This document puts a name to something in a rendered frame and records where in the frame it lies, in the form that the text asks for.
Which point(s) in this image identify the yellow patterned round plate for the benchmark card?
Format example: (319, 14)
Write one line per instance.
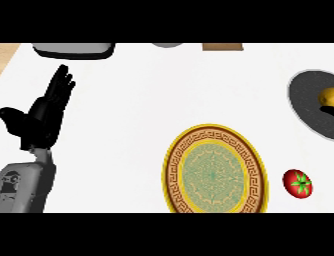
(213, 171)

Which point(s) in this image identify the brown wooden block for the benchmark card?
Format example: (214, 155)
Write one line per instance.
(222, 46)

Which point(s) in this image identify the red tomato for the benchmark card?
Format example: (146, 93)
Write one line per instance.
(297, 184)

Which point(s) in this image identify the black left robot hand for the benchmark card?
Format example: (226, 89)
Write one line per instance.
(45, 113)

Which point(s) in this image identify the grey round object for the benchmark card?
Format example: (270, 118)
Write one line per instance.
(167, 45)

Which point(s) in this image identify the dark grey round pan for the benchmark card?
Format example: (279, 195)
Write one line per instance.
(318, 113)

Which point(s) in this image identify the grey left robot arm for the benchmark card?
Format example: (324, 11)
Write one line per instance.
(19, 186)

